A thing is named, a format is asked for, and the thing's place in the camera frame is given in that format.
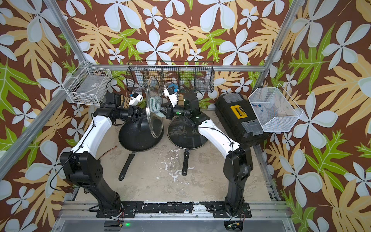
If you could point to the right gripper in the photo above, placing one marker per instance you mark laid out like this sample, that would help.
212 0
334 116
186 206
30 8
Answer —
170 113

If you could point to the white wire basket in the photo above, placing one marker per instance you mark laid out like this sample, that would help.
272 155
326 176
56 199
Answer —
87 84
275 109

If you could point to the right black frying pan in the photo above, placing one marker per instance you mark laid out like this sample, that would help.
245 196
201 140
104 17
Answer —
185 162

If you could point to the black wire basket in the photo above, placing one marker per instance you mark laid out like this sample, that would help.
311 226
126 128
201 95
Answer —
187 76

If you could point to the white wire basket left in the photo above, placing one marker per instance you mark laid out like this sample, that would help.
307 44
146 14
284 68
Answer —
87 84

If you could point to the black frying pan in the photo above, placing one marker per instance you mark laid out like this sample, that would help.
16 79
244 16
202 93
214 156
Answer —
185 162
137 137

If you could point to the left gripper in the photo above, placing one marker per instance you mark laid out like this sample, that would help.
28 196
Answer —
135 113

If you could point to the black toolbox yellow latch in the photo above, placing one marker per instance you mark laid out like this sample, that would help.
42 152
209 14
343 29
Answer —
239 120

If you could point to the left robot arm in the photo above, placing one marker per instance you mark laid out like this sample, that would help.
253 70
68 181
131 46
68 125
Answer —
83 168

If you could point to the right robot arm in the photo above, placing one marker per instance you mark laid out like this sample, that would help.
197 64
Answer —
238 163

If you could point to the blue object in basket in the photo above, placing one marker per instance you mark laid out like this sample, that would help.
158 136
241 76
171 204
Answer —
174 86

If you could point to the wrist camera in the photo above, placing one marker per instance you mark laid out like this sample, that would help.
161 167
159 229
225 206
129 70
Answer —
135 99
172 96

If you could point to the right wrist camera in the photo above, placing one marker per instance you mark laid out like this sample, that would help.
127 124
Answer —
172 96

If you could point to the white wire basket right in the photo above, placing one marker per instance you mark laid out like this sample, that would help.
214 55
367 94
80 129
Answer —
275 109

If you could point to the grey-green cloth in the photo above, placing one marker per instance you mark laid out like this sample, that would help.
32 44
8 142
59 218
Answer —
155 106

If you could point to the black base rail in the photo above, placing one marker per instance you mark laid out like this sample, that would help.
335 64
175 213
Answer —
218 209

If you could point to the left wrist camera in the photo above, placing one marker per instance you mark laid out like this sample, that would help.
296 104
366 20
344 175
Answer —
135 99

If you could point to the left black frying pan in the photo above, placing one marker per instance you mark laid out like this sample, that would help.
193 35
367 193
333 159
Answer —
137 137

